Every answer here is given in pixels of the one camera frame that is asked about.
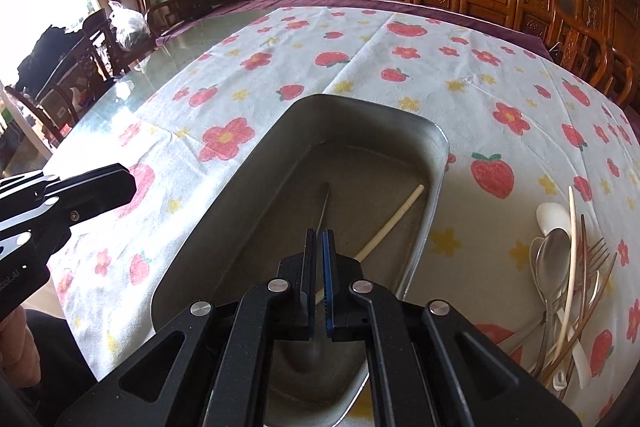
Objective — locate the metal tray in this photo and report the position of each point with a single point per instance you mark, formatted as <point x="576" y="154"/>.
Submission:
<point x="350" y="147"/>

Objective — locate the purple long sofa cushion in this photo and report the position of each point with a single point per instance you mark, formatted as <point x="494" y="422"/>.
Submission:
<point x="350" y="1"/>

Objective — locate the cream chopstick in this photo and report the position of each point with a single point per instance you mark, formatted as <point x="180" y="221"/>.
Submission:
<point x="573" y="247"/>
<point x="395" y="219"/>

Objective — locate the person's dark clothing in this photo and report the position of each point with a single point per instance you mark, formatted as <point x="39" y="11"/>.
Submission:
<point x="60" y="352"/>

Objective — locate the black clothing pile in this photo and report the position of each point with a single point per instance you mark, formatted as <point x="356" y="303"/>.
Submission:
<point x="50" y="52"/>

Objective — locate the clear plastic bag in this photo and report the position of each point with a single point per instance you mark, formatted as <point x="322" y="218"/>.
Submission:
<point x="127" y="24"/>

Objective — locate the white ceramic spoon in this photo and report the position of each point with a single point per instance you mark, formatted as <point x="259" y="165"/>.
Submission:
<point x="552" y="217"/>

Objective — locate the silver metal fork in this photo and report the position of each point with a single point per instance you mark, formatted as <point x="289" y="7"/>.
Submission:
<point x="595" y="252"/>

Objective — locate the large metal spoon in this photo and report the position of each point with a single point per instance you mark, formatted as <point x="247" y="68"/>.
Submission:
<point x="557" y="252"/>

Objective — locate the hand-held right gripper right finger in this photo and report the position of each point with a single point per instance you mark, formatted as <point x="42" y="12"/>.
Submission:
<point x="328" y="267"/>

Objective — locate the pile of assorted cutlery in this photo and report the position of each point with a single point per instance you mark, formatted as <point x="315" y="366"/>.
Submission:
<point x="602" y="282"/>

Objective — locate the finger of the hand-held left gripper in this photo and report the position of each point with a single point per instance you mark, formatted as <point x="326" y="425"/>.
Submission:
<point x="95" y="192"/>
<point x="30" y="239"/>

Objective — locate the floral strawberry tablecloth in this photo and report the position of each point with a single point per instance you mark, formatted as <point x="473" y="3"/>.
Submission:
<point x="350" y="52"/>

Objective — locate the small metal spoon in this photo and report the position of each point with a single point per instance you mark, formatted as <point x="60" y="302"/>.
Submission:
<point x="537" y="257"/>

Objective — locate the metal table knife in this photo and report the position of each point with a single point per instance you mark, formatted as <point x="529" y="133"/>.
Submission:
<point x="323" y="207"/>

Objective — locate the person's left hand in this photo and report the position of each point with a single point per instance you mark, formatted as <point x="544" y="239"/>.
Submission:
<point x="19" y="347"/>

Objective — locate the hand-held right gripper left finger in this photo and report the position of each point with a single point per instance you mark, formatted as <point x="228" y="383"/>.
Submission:
<point x="311" y="267"/>

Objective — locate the short carved wooden sofa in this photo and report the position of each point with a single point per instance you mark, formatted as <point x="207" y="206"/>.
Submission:
<point x="607" y="37"/>

